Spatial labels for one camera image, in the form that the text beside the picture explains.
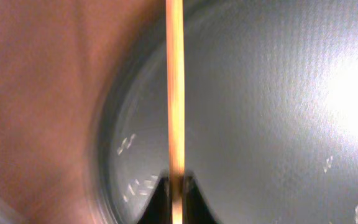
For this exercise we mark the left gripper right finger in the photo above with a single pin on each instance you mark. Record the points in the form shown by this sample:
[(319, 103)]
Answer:
[(195, 208)]

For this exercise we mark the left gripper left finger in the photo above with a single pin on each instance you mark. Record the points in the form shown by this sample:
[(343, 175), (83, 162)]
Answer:
[(157, 210)]

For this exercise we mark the wooden chopstick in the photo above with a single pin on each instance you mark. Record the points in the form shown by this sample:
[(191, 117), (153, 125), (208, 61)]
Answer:
[(176, 104)]

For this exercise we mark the round black serving tray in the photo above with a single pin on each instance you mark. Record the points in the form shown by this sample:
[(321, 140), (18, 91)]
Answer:
[(271, 114)]

